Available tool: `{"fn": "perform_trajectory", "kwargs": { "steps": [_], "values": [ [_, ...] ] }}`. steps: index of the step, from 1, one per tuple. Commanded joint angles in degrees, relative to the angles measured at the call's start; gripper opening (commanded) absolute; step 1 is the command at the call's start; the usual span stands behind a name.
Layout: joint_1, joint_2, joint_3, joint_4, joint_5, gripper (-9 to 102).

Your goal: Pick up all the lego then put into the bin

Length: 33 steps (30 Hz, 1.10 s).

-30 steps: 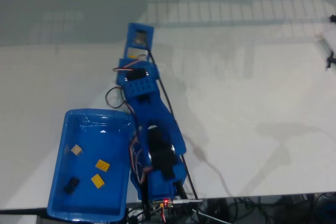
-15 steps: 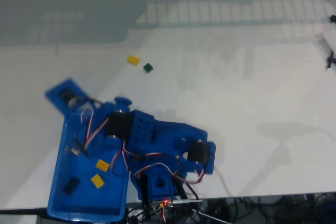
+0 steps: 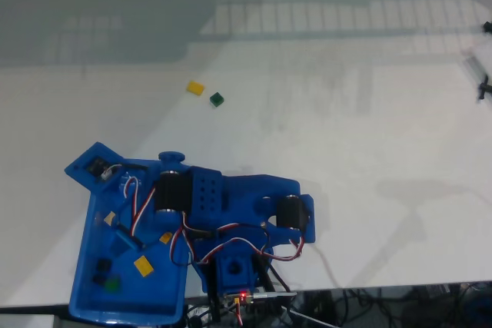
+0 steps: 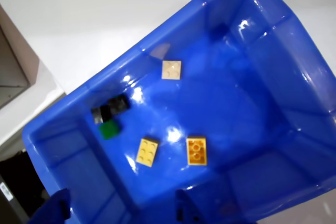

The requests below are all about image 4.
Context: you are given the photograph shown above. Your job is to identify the dark box with label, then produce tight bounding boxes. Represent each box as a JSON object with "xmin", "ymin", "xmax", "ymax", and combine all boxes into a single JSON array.
[{"xmin": 0, "ymin": 175, "xmax": 29, "ymax": 224}]

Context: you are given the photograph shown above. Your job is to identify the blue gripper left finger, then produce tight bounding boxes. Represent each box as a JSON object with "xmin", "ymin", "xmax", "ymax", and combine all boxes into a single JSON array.
[{"xmin": 28, "ymin": 187, "xmax": 71, "ymax": 224}]

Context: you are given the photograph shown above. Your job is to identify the brown box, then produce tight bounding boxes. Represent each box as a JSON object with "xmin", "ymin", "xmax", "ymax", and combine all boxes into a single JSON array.
[{"xmin": 0, "ymin": 3, "xmax": 40, "ymax": 109}]

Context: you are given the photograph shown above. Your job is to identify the yellow lego brick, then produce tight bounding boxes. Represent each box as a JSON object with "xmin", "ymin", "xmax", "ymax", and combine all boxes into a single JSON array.
[
  {"xmin": 135, "ymin": 137, "xmax": 160, "ymax": 167},
  {"xmin": 185, "ymin": 136, "xmax": 208, "ymax": 166}
]

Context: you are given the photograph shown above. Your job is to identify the black lego brick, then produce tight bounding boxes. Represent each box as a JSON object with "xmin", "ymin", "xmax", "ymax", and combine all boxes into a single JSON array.
[{"xmin": 90, "ymin": 94, "xmax": 131, "ymax": 125}]

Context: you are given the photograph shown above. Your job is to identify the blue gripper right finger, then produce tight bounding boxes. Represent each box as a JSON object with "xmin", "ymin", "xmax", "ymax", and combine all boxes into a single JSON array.
[{"xmin": 175, "ymin": 189, "xmax": 203, "ymax": 224}]

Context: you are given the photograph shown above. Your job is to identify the tan lego brick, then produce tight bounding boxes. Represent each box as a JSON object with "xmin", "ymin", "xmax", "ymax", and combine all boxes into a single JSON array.
[{"xmin": 161, "ymin": 60, "xmax": 182, "ymax": 80}]

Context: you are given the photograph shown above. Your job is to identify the green lego brick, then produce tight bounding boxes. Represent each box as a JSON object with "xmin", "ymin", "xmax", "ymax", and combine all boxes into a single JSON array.
[{"xmin": 98, "ymin": 119, "xmax": 121, "ymax": 140}]

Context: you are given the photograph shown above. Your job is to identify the blue plastic bin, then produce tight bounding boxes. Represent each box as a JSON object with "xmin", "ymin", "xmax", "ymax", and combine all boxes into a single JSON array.
[{"xmin": 22, "ymin": 0, "xmax": 336, "ymax": 224}]

